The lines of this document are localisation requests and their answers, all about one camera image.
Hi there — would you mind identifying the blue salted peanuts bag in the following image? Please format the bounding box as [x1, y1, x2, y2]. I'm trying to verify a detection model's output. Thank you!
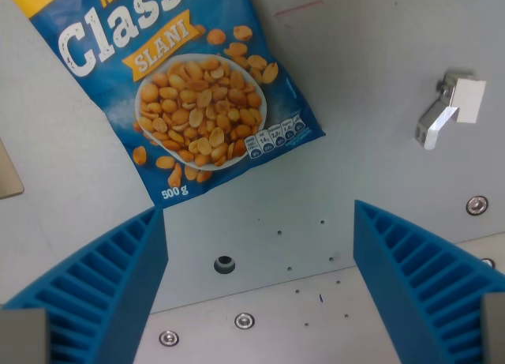
[6, 0, 327, 210]

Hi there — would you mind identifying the beige flat panel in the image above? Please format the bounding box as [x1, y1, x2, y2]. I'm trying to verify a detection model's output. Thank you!
[0, 137, 25, 201]

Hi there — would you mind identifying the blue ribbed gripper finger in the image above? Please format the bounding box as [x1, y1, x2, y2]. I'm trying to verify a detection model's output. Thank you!
[353, 199, 505, 364]
[0, 206, 170, 364]

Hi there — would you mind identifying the metal bracket with white tag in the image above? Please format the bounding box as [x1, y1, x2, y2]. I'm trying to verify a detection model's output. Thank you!
[413, 69, 487, 151]

